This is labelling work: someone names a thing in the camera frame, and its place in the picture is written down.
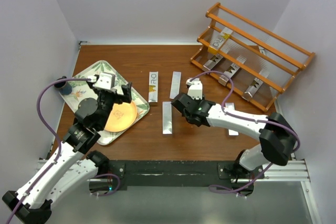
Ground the silver gold R&O toothpaste box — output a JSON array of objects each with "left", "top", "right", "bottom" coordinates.
[{"left": 148, "top": 71, "right": 159, "bottom": 106}]

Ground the silver angled R&O box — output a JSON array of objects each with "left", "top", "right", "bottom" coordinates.
[{"left": 202, "top": 54, "right": 224, "bottom": 72}]

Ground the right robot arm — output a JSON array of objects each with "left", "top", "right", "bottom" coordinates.
[{"left": 171, "top": 93, "right": 300, "bottom": 178}]

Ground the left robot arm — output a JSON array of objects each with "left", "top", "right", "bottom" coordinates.
[{"left": 2, "top": 79, "right": 132, "bottom": 223}]

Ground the wooden tiered shelf rack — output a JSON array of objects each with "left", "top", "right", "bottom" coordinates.
[{"left": 191, "top": 2, "right": 315, "bottom": 112}]

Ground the orange round plate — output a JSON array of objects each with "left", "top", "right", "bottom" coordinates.
[{"left": 104, "top": 101, "right": 137, "bottom": 132}]

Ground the silver toothpaste box lower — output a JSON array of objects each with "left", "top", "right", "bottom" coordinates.
[{"left": 162, "top": 102, "right": 173, "bottom": 134}]

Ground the silver box far right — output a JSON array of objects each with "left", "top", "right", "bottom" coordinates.
[{"left": 225, "top": 103, "right": 239, "bottom": 136}]

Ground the silver toothpaste box upper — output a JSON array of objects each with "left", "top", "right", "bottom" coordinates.
[{"left": 170, "top": 71, "right": 181, "bottom": 99}]

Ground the dark blue mug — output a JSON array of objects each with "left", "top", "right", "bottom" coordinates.
[{"left": 54, "top": 81, "right": 72, "bottom": 95}]

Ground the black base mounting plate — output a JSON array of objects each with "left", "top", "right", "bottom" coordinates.
[{"left": 89, "top": 160, "right": 263, "bottom": 195}]

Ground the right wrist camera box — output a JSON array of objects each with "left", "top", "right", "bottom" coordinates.
[{"left": 186, "top": 78, "right": 204, "bottom": 100}]

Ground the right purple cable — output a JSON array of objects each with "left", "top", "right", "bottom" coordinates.
[{"left": 208, "top": 70, "right": 301, "bottom": 196}]

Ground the purple cable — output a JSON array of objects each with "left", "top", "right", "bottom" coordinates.
[
  {"left": 5, "top": 77, "right": 121, "bottom": 224},
  {"left": 208, "top": 70, "right": 301, "bottom": 196}
]

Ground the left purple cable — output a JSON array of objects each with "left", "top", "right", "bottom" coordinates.
[{"left": 5, "top": 77, "right": 121, "bottom": 224}]

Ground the aluminium frame rail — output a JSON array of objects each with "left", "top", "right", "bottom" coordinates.
[{"left": 19, "top": 158, "right": 322, "bottom": 224}]

